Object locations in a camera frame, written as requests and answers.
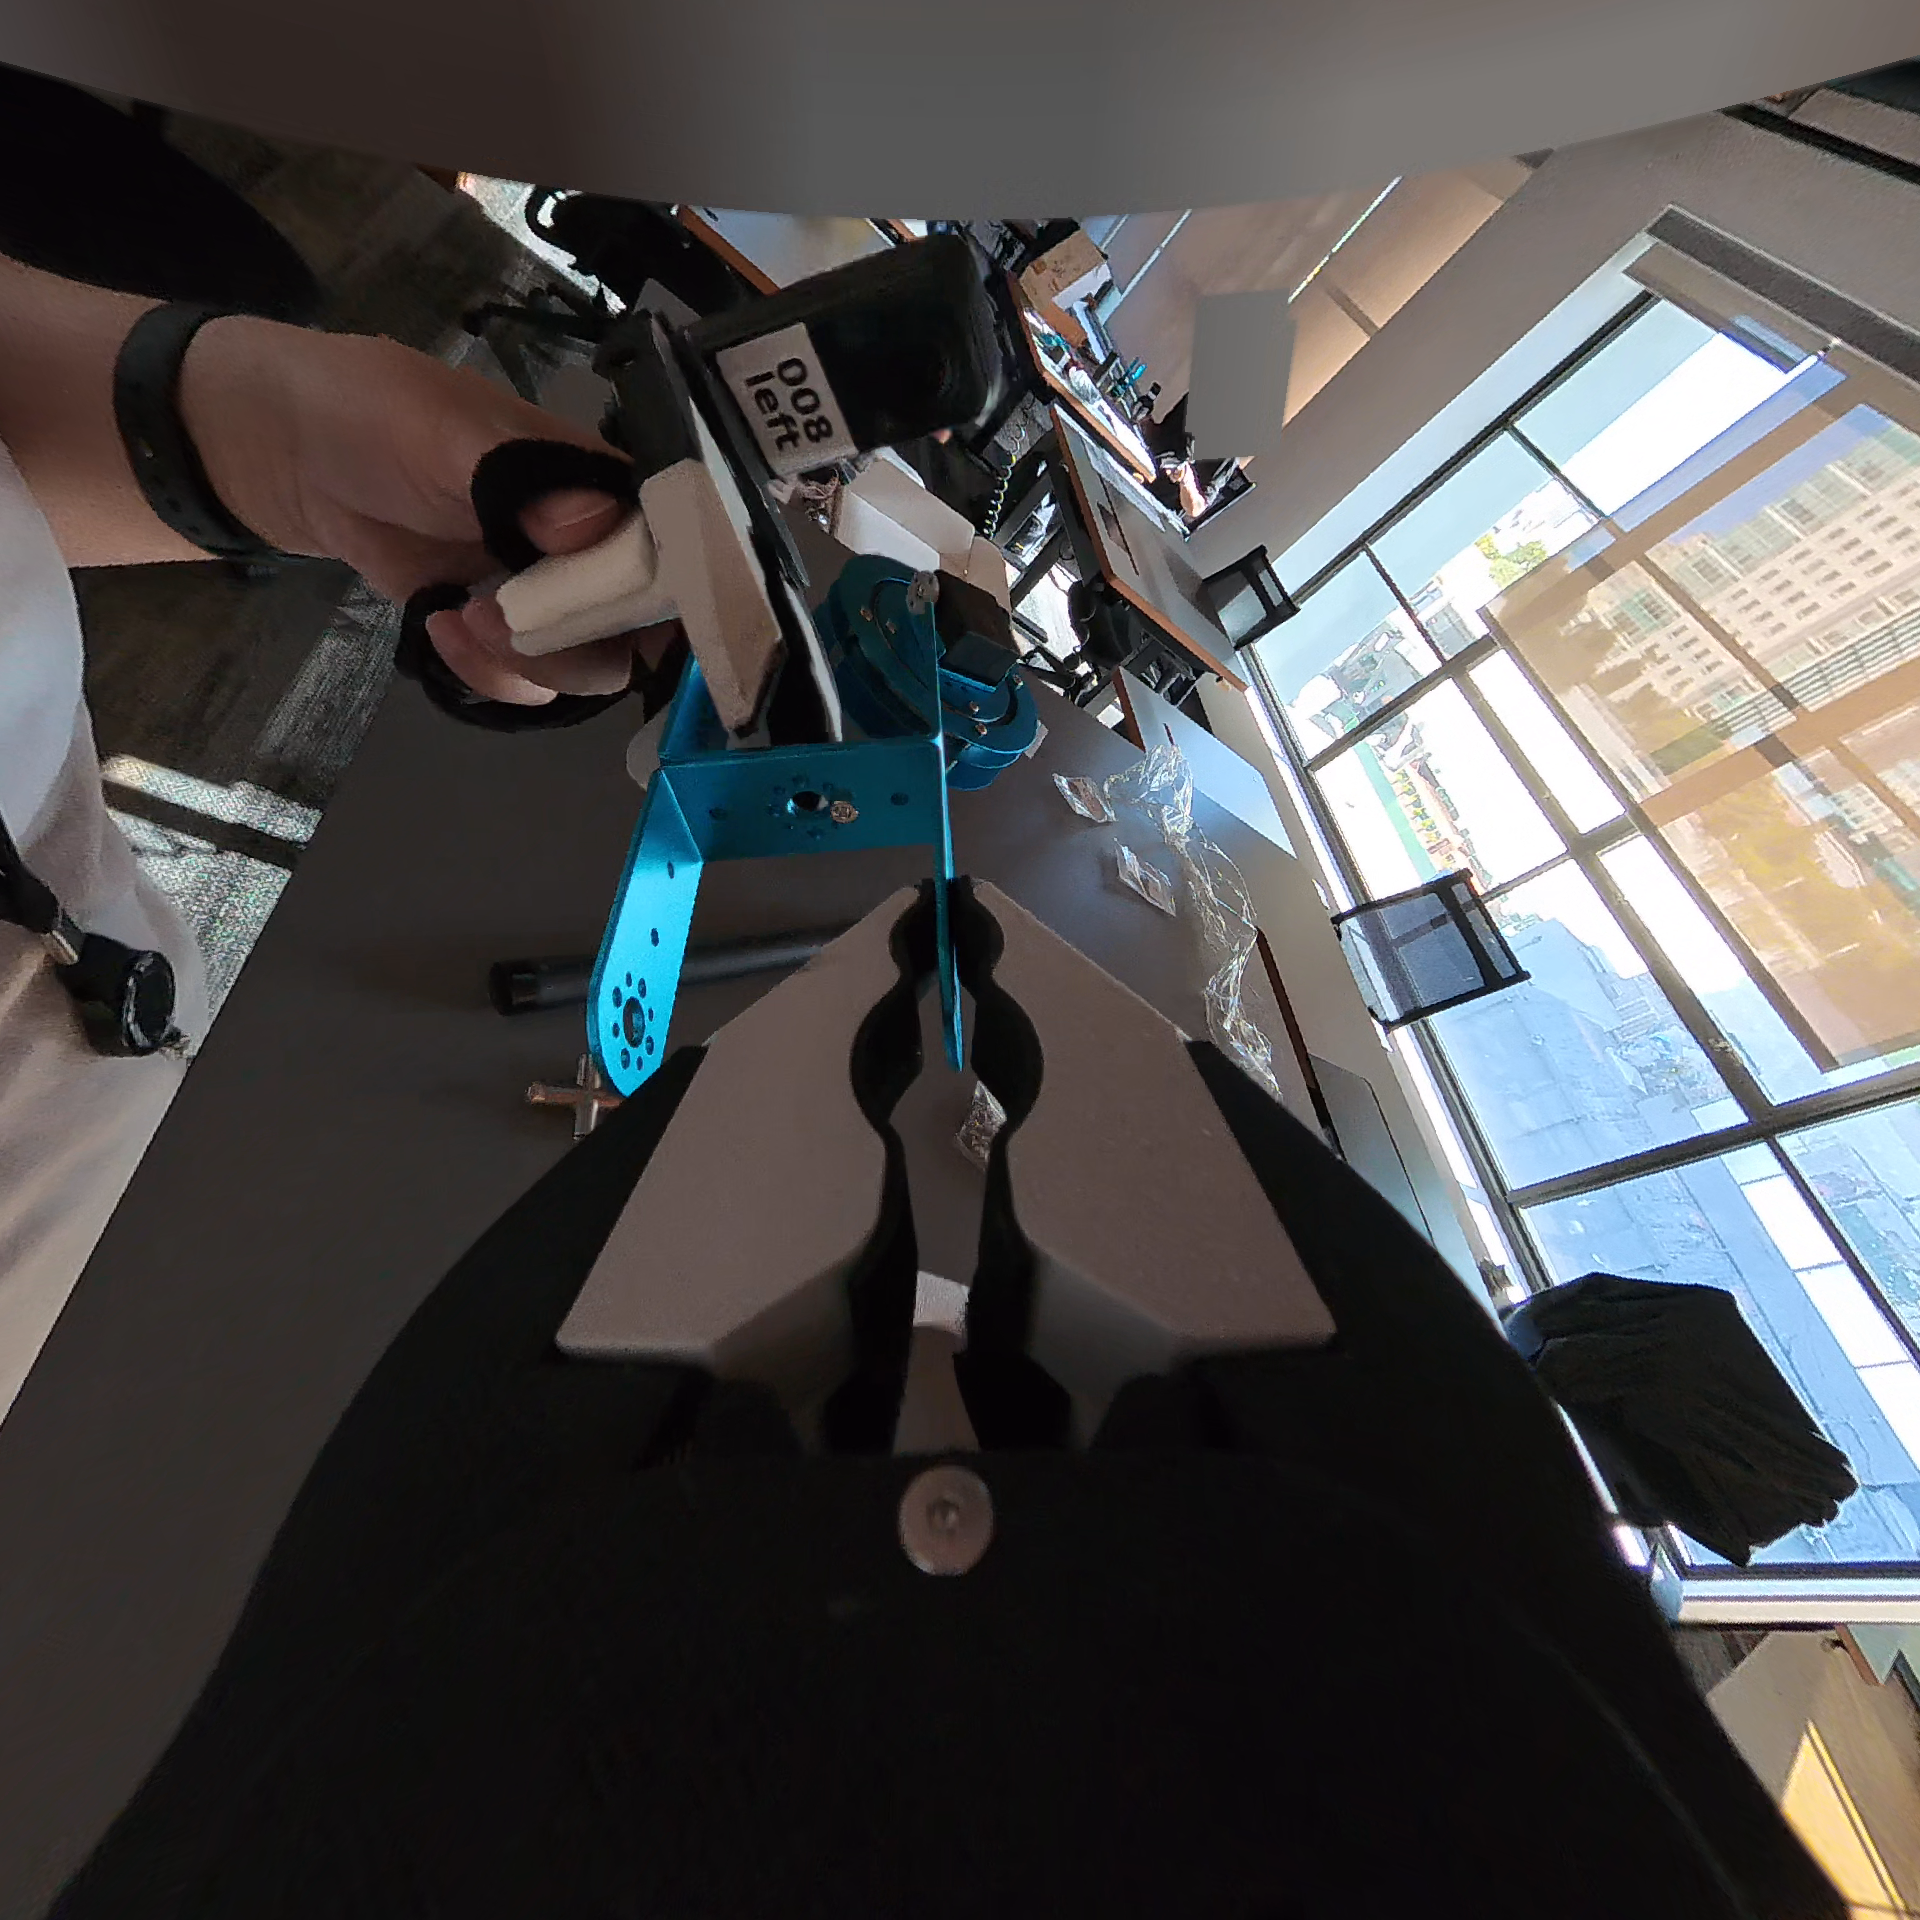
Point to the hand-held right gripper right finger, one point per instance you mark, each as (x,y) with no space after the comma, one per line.
(1154,1200)

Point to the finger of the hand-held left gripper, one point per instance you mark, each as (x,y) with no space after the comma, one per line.
(988,569)
(900,517)

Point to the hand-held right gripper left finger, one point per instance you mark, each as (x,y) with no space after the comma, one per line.
(721,1200)

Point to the silver cross wrench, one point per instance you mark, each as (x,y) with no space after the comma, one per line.
(579,1096)

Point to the blue metal U bracket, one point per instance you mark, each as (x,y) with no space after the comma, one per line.
(735,809)
(676,727)

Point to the person's left forearm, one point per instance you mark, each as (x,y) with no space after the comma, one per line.
(60,422)

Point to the grey desk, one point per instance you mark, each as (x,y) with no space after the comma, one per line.
(375,1200)

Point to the person's left hand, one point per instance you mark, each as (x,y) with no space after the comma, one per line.
(345,450)

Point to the black cylindrical tube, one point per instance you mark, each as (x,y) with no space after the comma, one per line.
(628,975)

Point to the black mesh panel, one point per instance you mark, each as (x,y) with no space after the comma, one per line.
(1252,598)
(1433,949)

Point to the black office chair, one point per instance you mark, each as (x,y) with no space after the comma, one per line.
(599,241)

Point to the crumpled clear plastic wrap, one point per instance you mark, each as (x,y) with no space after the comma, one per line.
(1200,885)

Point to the black cloth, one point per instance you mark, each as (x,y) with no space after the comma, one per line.
(1681,1410)

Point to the large glass window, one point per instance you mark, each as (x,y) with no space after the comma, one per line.
(1723,675)

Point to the black wristband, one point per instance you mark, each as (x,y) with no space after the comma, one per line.
(159,434)

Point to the person's white shirt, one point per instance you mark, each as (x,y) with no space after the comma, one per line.
(44,750)

